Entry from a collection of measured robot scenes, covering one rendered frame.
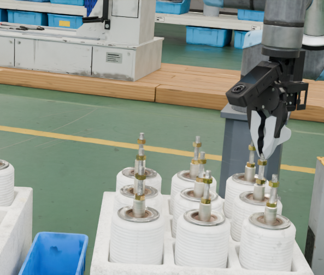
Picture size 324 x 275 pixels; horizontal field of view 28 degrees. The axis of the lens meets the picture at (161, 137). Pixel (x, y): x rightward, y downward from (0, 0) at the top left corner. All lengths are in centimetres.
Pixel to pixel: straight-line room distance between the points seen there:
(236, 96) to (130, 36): 235
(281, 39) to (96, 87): 231
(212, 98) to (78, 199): 149
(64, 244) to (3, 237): 21
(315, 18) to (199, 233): 80
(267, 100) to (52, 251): 56
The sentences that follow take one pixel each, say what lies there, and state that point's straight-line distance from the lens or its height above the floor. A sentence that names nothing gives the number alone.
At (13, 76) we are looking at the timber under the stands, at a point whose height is 5.
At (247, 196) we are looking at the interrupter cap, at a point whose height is 25.
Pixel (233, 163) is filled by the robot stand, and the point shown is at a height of 15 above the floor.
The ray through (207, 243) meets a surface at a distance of 115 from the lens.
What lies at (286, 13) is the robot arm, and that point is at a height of 62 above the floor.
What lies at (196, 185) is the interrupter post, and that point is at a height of 27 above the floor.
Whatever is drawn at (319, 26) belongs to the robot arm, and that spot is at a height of 56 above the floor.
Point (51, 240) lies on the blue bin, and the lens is 142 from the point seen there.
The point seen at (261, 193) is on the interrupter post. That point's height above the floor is 27.
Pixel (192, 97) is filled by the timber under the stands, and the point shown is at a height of 5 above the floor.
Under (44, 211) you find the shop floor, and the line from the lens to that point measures 186.
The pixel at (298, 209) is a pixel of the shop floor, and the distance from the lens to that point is 203.
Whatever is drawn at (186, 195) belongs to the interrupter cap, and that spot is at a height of 25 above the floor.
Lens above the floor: 68
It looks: 15 degrees down
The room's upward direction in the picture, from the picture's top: 4 degrees clockwise
